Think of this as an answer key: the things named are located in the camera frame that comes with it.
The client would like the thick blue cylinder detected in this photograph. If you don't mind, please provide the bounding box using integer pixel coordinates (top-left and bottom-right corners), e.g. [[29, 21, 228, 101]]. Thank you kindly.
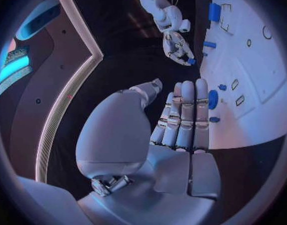
[[208, 3, 223, 22]]

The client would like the white task board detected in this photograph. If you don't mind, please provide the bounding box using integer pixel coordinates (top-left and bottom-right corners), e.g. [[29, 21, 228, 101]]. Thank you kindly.
[[199, 0, 287, 151]]

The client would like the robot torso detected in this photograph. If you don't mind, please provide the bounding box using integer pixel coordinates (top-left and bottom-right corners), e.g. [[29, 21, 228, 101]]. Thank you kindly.
[[0, 0, 105, 185]]

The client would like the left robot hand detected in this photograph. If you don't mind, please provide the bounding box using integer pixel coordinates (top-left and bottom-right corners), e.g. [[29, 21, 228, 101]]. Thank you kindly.
[[74, 78, 223, 225]]

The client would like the blue gear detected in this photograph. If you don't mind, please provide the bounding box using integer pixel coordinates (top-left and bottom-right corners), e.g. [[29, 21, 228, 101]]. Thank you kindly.
[[207, 89, 220, 111]]

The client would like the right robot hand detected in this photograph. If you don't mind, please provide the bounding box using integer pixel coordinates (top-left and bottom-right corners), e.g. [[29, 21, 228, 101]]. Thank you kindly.
[[162, 30, 196, 66]]

